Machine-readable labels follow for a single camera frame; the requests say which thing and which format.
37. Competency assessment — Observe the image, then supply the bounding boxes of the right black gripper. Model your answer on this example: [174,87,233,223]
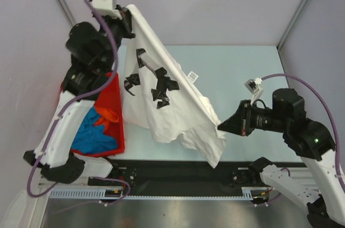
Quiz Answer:
[217,99,287,135]

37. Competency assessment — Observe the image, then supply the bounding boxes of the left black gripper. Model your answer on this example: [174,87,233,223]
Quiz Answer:
[92,4,136,70]

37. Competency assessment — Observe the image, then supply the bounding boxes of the white t shirt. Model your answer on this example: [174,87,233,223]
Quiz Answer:
[122,4,226,168]

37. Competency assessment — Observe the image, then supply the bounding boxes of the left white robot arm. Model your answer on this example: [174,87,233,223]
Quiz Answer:
[23,6,135,185]

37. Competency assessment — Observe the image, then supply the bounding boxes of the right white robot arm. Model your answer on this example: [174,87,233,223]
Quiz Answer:
[217,88,344,227]

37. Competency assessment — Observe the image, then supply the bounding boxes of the red plastic bin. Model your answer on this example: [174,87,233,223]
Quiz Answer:
[71,75,125,157]

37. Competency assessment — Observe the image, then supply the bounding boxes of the orange t shirt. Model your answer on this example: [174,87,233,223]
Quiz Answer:
[94,106,119,131]

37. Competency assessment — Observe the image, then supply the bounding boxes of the blue t shirt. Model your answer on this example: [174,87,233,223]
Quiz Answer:
[71,106,118,154]

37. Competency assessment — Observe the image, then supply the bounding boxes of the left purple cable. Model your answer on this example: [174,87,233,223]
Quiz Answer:
[26,0,119,198]

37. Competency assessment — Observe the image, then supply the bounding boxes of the purple cable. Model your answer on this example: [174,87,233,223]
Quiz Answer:
[261,73,345,183]
[26,0,119,198]

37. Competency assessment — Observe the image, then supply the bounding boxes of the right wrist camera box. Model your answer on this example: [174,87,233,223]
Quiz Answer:
[244,77,264,105]

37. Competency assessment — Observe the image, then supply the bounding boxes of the white slotted cable duct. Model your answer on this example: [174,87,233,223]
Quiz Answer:
[49,187,270,203]

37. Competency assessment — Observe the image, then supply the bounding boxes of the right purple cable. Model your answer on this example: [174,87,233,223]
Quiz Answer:
[261,73,345,183]

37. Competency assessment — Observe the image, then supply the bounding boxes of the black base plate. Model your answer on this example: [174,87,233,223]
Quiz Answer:
[88,160,266,196]

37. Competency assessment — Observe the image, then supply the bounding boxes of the aluminium frame rail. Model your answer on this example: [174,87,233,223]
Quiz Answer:
[38,176,93,188]

